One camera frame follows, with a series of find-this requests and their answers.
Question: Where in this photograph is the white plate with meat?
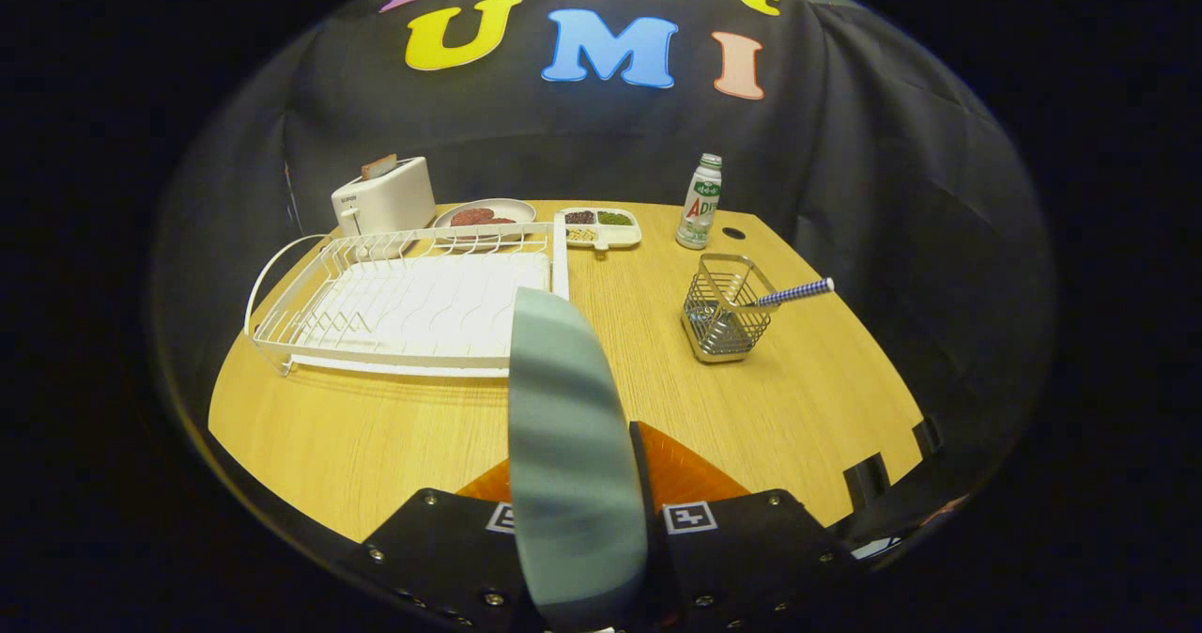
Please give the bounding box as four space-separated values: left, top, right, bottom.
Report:
434 198 537 239

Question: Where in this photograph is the pale green plate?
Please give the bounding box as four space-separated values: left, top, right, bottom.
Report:
507 286 651 629

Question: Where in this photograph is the white divided snack tray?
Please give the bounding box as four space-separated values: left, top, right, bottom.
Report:
558 207 643 252

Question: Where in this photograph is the white toaster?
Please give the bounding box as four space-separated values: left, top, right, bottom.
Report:
331 156 438 238

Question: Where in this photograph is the white wire dish rack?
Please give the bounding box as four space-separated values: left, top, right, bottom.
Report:
244 212 572 378

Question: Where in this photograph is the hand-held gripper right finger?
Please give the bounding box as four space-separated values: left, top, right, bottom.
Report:
627 420 860 633

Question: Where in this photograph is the metal wire basket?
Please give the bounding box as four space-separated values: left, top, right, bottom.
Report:
681 253 780 364

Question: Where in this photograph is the spoon with checked handle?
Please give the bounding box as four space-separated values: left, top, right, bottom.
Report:
742 277 836 311

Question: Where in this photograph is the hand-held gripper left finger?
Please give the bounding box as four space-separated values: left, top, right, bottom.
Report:
347 459 546 633

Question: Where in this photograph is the black backdrop cloth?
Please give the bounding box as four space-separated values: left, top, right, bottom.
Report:
150 0 1057 484

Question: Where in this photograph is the white bottle with green label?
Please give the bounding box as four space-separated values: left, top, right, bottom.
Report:
676 153 724 251

